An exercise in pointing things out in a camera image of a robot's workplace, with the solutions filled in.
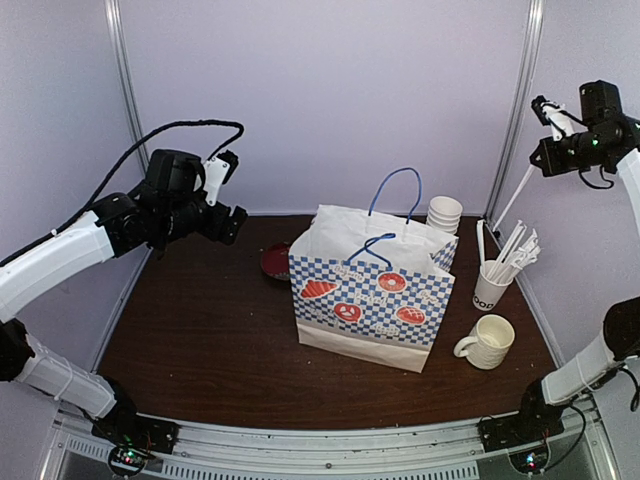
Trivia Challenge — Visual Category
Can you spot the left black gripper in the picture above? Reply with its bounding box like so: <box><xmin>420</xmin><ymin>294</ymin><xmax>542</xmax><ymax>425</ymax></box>
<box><xmin>158</xmin><ymin>195</ymin><xmax>247</xmax><ymax>244</ymax></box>

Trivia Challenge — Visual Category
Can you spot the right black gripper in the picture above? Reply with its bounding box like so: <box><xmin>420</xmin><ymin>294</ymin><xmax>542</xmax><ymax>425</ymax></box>
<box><xmin>532</xmin><ymin>128</ymin><xmax>611</xmax><ymax>177</ymax></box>

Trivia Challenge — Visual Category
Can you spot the single white straw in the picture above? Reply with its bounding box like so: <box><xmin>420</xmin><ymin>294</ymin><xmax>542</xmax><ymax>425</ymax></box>
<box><xmin>492</xmin><ymin>165</ymin><xmax>535</xmax><ymax>232</ymax></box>

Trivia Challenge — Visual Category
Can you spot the blue checkered paper bag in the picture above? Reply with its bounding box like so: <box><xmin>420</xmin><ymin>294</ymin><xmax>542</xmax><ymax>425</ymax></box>
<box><xmin>288</xmin><ymin>205</ymin><xmax>459</xmax><ymax>373</ymax></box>

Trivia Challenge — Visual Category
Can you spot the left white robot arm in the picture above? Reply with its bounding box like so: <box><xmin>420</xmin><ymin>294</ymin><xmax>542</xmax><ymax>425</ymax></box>
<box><xmin>1</xmin><ymin>150</ymin><xmax>247</xmax><ymax>444</ymax></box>

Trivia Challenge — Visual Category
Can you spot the red floral plate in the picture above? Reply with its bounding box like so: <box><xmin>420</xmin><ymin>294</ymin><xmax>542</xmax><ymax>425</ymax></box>
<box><xmin>260</xmin><ymin>242</ymin><xmax>290</xmax><ymax>281</ymax></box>

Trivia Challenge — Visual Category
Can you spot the bundle of white wrapped straws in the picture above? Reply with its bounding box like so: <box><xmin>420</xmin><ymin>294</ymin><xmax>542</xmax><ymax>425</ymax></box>
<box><xmin>476</xmin><ymin>219</ymin><xmax>541</xmax><ymax>284</ymax></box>

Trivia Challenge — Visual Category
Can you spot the stack of white paper cups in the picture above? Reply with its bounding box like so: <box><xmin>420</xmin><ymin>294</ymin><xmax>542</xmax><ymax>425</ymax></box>
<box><xmin>427</xmin><ymin>196</ymin><xmax>463</xmax><ymax>234</ymax></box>

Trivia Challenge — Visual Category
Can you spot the white cup holding straws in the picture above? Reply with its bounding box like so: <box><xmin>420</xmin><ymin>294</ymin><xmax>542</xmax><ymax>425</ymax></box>
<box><xmin>472</xmin><ymin>260</ymin><xmax>512</xmax><ymax>311</ymax></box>

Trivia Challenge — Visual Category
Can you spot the white ceramic mug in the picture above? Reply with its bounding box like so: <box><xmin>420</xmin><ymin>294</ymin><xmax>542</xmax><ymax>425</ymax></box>
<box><xmin>453</xmin><ymin>314</ymin><xmax>515</xmax><ymax>370</ymax></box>

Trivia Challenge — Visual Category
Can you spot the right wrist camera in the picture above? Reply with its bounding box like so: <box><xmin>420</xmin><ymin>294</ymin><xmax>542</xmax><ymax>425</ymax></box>
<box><xmin>531</xmin><ymin>95</ymin><xmax>582</xmax><ymax>142</ymax></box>

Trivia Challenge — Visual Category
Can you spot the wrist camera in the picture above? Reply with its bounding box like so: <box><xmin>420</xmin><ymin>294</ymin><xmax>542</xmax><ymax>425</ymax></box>
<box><xmin>531</xmin><ymin>95</ymin><xmax>582</xmax><ymax>142</ymax></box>
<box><xmin>202</xmin><ymin>150</ymin><xmax>239</xmax><ymax>207</ymax></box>

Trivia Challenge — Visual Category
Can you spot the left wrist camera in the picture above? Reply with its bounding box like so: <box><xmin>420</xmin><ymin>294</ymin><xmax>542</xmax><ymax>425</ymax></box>
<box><xmin>202</xmin><ymin>150</ymin><xmax>239</xmax><ymax>207</ymax></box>

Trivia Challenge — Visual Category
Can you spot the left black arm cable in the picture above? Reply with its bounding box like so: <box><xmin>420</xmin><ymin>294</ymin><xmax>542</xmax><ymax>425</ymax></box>
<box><xmin>0</xmin><ymin>118</ymin><xmax>246</xmax><ymax>266</ymax></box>

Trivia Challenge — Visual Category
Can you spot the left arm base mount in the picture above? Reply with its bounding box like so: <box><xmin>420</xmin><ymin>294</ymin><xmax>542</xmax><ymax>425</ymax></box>
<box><xmin>88</xmin><ymin>415</ymin><xmax>179</xmax><ymax>478</ymax></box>

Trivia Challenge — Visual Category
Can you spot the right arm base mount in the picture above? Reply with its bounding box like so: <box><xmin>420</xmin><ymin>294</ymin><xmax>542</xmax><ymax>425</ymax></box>
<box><xmin>478</xmin><ymin>414</ymin><xmax>564</xmax><ymax>476</ymax></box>

